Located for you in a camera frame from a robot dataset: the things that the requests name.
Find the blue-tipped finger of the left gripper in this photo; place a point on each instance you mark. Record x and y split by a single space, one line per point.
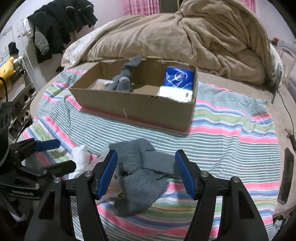
42 146

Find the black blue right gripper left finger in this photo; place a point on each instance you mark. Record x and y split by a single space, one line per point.
52 220

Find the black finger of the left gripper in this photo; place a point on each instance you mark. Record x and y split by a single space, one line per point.
60 169

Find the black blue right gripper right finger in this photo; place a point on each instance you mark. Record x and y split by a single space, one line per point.
240 218

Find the white sock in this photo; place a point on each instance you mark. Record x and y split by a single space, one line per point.
81 156

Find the grey knitted socks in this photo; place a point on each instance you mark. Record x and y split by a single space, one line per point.
142 172

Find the cotton swab bag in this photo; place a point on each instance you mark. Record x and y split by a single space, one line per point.
100 84

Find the grey dotted sock pair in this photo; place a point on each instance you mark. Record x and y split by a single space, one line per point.
121 82

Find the green cartoon tissue pack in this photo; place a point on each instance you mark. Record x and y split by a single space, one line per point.
174 93

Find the blue tissue pack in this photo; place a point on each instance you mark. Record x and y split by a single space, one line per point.
179 78

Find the grey metal shelf rack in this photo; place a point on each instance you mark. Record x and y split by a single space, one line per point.
22 94

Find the black smartphone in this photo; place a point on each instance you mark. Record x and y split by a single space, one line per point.
287 176

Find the yellow plush toy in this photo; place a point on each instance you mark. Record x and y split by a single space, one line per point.
7 69

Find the striped colourful towel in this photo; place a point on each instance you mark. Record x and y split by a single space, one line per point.
230 135

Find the white floral duvet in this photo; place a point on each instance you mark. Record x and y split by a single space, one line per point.
75 52

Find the black clothes pile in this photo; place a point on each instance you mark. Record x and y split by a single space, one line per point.
53 23

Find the brown cardboard box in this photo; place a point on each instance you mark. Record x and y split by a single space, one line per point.
143 104

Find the upright mirror stand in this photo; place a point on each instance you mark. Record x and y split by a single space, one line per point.
279 73

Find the pink curtain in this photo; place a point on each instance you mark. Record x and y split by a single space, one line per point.
150 7

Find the beige fleece blanket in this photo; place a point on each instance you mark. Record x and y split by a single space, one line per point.
223 38

